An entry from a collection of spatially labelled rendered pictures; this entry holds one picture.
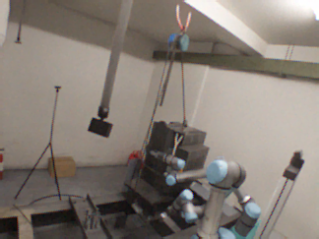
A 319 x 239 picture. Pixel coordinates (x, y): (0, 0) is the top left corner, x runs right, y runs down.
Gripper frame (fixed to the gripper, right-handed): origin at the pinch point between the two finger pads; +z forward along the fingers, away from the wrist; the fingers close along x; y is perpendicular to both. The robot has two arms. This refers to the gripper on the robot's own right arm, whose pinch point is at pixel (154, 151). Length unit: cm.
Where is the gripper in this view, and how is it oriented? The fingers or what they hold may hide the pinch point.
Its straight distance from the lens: 184.6
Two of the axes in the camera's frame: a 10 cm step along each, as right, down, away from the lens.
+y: -2.4, 9.6, 1.6
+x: 5.7, 0.0, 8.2
